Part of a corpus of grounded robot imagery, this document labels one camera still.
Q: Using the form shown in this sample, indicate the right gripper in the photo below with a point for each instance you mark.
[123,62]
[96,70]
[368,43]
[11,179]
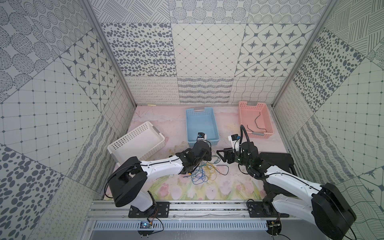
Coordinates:
[226,155]

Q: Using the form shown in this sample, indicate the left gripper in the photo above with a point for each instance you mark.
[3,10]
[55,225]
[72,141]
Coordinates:
[186,163]

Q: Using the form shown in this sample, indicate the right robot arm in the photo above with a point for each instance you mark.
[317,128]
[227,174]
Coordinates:
[322,205]

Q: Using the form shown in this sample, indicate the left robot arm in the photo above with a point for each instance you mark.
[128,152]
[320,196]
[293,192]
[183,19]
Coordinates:
[126,183]

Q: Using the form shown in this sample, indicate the blue perforated basket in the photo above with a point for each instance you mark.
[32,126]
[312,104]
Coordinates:
[201,121]

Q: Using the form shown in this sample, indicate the pink perforated basket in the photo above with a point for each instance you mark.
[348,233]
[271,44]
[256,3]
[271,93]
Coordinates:
[255,117]

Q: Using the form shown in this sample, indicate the white perforated basket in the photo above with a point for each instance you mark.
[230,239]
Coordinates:
[142,142]

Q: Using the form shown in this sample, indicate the right circuit board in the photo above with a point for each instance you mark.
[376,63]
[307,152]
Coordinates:
[274,227]

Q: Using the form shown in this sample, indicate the circuit board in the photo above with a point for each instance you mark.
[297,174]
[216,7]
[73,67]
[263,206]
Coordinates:
[274,227]
[145,225]

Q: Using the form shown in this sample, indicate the left circuit board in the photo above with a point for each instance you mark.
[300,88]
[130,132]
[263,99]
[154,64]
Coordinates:
[145,225]

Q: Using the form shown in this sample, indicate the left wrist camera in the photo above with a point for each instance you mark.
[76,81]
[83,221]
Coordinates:
[201,137]

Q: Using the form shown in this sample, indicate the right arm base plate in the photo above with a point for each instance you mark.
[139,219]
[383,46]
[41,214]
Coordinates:
[259,209]

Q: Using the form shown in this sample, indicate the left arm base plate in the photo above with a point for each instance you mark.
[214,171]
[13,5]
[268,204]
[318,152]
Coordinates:
[158,210]

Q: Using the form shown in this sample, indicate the aluminium rail frame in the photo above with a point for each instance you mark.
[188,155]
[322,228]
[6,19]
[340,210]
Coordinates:
[178,210]

